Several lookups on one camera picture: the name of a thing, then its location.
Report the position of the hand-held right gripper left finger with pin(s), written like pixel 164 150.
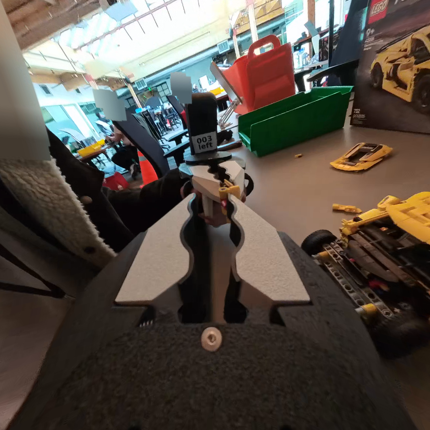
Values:
pixel 158 265

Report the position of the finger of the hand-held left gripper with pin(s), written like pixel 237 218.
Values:
pixel 235 174
pixel 205 181

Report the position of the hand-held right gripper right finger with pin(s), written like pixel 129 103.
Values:
pixel 268 265

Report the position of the yellow toy beam assembly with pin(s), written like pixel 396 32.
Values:
pixel 228 191

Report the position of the person's left forearm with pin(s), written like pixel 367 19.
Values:
pixel 151 198

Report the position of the grey desk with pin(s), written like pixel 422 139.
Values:
pixel 302 188

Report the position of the person's left hand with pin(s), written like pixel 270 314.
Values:
pixel 188 193

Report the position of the orange traffic cone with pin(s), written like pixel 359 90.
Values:
pixel 147 168

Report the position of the black office chair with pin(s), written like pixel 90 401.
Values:
pixel 144 141
pixel 332 72

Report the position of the green plastic bin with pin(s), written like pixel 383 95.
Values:
pixel 292 124

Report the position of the yellow toy strip piece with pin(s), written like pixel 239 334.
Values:
pixel 346 208

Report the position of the person's dark fleece-lined jacket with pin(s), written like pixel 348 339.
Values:
pixel 84 201

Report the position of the red plastic bag holder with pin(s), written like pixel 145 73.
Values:
pixel 268 77

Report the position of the yellow bin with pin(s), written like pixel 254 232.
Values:
pixel 90 149

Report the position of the yellow toy brick car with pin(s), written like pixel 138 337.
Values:
pixel 386 242

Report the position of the loose yellow car panel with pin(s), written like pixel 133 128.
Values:
pixel 361 158

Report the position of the person's white top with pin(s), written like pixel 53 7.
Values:
pixel 27 319

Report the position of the dark toy car box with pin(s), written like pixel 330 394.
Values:
pixel 389 67

